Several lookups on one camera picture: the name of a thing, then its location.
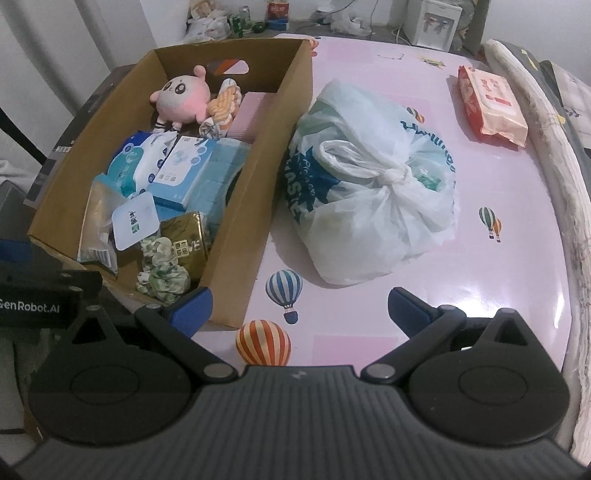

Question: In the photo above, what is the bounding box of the heap of white plastic bags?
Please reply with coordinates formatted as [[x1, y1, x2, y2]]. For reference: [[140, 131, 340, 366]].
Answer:
[[187, 11, 232, 43]]

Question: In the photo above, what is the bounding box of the crumpled white bag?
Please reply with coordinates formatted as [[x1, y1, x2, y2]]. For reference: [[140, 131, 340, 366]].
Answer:
[[330, 10, 372, 35]]

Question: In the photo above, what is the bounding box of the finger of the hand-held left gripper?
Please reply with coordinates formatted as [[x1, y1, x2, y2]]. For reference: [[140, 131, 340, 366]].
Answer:
[[32, 270, 103, 296]]

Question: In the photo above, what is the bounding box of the pink plush toy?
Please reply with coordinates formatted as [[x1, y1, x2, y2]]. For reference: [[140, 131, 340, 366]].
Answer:
[[150, 65, 213, 134]]

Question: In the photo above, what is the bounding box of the white appliance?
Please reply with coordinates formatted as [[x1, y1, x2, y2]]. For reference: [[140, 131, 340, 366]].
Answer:
[[406, 0, 465, 49]]

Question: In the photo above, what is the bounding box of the brown cardboard box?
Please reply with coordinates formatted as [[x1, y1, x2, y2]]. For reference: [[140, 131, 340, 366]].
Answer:
[[27, 38, 315, 330]]

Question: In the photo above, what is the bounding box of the grey printed bedding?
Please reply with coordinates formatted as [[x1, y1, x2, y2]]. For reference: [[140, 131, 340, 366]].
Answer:
[[538, 58, 591, 162]]

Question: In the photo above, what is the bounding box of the light blue labelled box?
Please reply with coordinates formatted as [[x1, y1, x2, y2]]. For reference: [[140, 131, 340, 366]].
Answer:
[[150, 136, 218, 206]]

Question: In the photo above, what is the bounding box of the white blue-dotted wipes pack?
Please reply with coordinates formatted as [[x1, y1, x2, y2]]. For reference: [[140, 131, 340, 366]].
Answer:
[[134, 134, 178, 197]]

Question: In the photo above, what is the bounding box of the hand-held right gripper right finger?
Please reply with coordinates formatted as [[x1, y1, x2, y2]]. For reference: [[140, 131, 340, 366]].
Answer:
[[360, 286, 529, 381]]

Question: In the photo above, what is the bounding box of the green patterned scrunchie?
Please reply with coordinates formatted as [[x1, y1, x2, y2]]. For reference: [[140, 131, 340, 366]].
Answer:
[[135, 235, 192, 305]]

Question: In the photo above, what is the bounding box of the clear plastic bag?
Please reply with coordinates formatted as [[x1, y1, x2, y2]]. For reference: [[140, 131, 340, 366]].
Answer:
[[78, 178, 134, 273]]

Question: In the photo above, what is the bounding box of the olive gold packet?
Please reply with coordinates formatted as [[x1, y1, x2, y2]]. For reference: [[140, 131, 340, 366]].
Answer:
[[159, 211, 213, 282]]

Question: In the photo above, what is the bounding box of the red wet wipes pack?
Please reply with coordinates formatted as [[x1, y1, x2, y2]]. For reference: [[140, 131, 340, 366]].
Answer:
[[457, 65, 528, 148]]

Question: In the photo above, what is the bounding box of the pink tissue pack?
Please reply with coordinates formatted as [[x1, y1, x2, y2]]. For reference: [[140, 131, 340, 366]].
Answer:
[[226, 91, 269, 141]]

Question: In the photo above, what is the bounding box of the orange striped braided toy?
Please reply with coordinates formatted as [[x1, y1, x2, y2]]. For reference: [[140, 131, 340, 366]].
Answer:
[[201, 78, 243, 139]]

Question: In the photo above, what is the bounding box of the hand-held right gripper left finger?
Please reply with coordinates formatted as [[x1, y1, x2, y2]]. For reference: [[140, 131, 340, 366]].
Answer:
[[69, 286, 241, 381]]

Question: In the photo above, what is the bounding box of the light blue tissue bundle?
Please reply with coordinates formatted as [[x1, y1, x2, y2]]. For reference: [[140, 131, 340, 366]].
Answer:
[[203, 138, 252, 227]]

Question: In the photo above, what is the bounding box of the white knotted plastic bag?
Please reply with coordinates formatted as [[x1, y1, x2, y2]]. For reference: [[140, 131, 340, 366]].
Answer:
[[285, 79, 458, 284]]

